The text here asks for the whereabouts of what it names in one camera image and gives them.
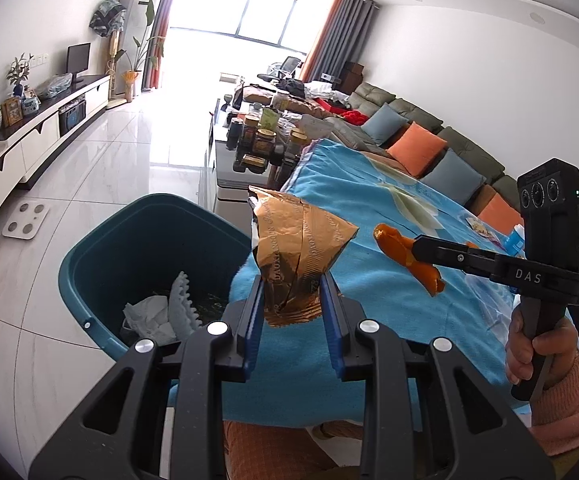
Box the white standing air conditioner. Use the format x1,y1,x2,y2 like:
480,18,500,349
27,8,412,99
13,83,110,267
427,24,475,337
119,0,168,94

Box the blue flower print blanket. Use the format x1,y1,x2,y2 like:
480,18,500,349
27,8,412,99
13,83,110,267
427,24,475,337
167,138,579,434

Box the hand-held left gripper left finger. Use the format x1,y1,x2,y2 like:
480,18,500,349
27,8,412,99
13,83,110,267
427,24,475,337
28,275,266,480

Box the grey and orange curtain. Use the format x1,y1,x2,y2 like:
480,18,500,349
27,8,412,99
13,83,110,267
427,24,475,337
299,0,381,84
142,0,191,90

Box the black office chair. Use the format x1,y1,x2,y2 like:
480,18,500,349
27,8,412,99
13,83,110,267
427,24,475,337
256,54,303,84

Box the person's orange checked trousers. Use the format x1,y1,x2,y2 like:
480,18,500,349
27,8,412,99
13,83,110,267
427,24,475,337
222,419,366,480

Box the plastic covered device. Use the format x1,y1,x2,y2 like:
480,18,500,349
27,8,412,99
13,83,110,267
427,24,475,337
36,73,73,100

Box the person's right hand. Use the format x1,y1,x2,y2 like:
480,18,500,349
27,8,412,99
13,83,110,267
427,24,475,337
505,304,579,387

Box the person's right forearm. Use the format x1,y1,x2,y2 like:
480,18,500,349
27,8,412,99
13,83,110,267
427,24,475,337
528,354,579,457

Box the dark wooden cabinet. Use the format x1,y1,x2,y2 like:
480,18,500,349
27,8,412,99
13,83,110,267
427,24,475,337
339,61,365,94

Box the black bag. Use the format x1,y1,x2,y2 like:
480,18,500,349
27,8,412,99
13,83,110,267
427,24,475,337
276,77,308,99

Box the black monitor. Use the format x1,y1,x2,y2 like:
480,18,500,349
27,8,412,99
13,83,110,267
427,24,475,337
66,42,92,86

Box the large blue cushion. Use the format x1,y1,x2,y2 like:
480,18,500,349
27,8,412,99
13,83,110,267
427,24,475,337
420,149,487,206

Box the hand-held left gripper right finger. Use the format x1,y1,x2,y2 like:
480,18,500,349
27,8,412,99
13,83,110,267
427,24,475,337
319,273,555,480

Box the pile of clothes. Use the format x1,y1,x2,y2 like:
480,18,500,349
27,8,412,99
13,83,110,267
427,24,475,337
301,82,351,111

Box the white tissue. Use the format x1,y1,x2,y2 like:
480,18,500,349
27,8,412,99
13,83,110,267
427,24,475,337
122,295,177,346

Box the fan with patterned cover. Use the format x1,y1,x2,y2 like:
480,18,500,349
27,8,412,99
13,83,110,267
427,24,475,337
89,0,128,97

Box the tall plant in yellow pot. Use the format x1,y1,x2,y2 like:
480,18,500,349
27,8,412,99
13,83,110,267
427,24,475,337
114,0,166,99

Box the blue plastic bottle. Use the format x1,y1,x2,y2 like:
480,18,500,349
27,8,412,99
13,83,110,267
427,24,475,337
501,223,527,260

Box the large window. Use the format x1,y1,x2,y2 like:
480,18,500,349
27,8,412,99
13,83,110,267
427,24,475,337
169,0,343,57

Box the small blue cushion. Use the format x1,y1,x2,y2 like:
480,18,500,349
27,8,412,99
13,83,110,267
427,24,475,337
361,103,409,146

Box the clear cookie packet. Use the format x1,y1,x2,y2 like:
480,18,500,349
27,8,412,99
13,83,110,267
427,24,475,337
466,214,495,236

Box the vase with green plant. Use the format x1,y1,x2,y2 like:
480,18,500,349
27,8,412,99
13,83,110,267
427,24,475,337
5,53,36,97

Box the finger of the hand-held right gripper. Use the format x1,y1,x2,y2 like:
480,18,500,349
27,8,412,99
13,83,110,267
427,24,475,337
412,233,513,286

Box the white embossed foam sheet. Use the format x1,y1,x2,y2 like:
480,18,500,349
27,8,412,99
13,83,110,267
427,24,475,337
169,269,202,342

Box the orange peel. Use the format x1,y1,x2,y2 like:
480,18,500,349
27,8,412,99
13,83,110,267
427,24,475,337
373,223,447,297

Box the cluster of glass jars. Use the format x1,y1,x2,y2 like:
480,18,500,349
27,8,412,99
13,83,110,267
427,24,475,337
226,101,311,176

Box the orange cushion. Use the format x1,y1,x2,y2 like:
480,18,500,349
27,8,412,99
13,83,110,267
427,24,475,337
386,122,449,179
476,193,525,236

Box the coffee table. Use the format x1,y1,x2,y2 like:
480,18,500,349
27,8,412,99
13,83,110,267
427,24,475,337
202,97,321,206

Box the wooden picture frame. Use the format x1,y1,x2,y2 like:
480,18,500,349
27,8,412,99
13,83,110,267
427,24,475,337
0,97,23,129

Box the green sofa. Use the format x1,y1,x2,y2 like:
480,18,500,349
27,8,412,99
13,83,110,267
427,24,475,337
230,82,526,234

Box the white bathroom scale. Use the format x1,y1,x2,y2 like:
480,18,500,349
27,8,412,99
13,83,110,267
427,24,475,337
2,199,50,240

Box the copper foil snack wrapper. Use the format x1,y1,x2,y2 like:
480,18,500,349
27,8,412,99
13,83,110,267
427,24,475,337
246,185,361,329

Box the white and black cabinet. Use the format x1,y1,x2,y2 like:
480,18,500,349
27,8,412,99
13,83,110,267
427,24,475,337
0,73,112,239

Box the teal plastic bin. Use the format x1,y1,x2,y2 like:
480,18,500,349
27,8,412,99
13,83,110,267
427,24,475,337
58,193,253,361

